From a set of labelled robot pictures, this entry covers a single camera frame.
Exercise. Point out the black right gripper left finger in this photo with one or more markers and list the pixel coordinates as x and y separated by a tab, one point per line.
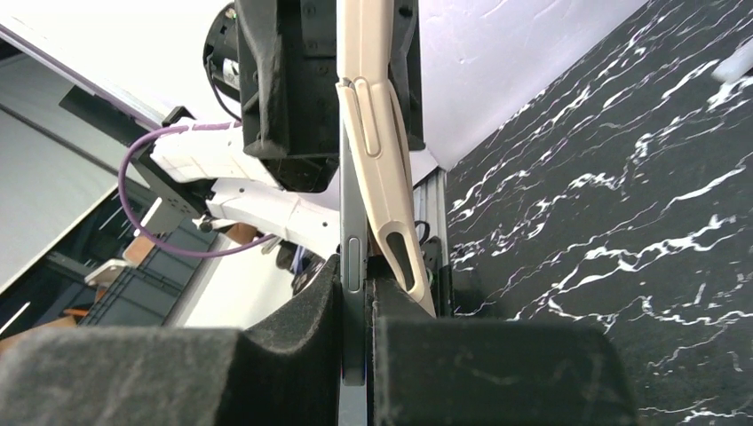
282	371

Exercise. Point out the aluminium frame rail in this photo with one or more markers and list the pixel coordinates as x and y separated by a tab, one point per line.
430	203

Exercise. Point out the black smartphone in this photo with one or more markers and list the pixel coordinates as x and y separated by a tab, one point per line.
353	256

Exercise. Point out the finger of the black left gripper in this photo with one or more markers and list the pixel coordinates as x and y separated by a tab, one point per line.
287	59
405	70

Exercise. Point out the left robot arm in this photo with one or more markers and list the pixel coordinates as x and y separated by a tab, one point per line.
202	171

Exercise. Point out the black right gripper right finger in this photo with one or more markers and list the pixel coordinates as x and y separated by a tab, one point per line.
447	371

